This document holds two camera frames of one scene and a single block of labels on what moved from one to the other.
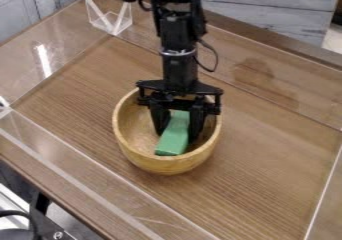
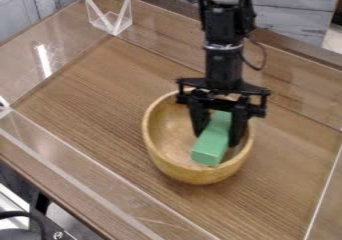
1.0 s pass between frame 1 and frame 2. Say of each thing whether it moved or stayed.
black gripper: moved
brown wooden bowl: moved
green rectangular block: moved
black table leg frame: stayed
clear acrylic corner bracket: stayed
